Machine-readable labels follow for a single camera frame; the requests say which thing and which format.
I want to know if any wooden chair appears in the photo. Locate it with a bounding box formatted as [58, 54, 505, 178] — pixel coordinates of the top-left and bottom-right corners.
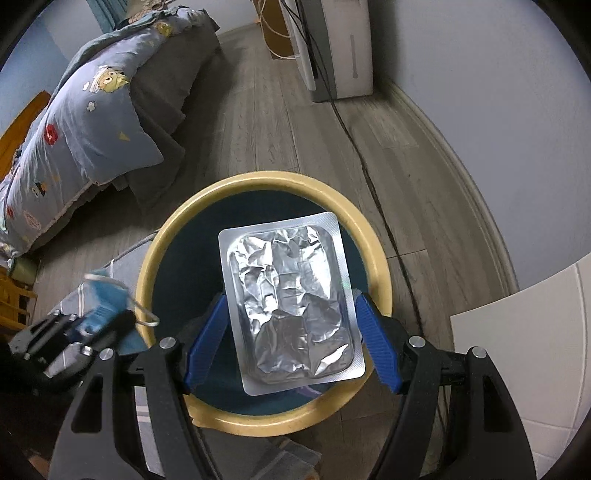
[0, 268, 38, 334]

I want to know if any grey bed sheet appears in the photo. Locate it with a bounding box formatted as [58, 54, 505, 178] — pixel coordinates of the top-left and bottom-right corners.
[127, 25, 222, 210]

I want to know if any white air purifier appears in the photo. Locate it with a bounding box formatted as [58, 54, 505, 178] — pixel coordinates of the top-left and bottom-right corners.
[288, 0, 374, 103]

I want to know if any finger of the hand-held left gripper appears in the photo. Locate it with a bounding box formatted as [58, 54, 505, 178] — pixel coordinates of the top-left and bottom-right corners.
[93, 309, 137, 355]
[27, 310, 88, 344]

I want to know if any bed with patterned blue cover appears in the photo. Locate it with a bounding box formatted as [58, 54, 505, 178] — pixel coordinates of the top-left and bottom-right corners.
[0, 7, 218, 257]

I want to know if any wooden headboard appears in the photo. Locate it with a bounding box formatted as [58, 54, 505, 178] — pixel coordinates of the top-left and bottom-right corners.
[0, 90, 52, 178]

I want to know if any yellow-rimmed teal trash bin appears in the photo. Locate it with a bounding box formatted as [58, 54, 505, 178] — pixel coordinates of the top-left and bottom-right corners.
[136, 171, 393, 437]

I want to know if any grey rug with white lines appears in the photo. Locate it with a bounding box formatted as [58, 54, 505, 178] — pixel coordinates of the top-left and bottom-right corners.
[41, 231, 324, 480]

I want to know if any white cable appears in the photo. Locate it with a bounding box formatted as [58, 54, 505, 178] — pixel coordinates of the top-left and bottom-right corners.
[257, 0, 302, 61]

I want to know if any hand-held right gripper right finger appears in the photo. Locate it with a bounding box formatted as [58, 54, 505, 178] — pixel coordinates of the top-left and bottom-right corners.
[353, 291, 539, 480]

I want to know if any teal cloth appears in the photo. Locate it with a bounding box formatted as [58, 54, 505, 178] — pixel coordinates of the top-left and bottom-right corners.
[90, 0, 139, 33]

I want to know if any black cable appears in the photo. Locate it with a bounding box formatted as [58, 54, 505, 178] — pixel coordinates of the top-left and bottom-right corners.
[281, 0, 446, 418]

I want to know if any silver foil blister tray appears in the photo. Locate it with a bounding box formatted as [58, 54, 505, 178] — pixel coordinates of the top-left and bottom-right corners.
[218, 211, 366, 397]

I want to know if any green cup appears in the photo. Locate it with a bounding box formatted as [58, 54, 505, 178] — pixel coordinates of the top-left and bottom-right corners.
[10, 257, 37, 283]

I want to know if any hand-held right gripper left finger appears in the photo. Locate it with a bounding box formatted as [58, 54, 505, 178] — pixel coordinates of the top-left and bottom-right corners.
[48, 291, 230, 480]

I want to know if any blue face mask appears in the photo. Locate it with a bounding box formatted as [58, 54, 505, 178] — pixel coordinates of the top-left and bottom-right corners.
[81, 270, 160, 337]

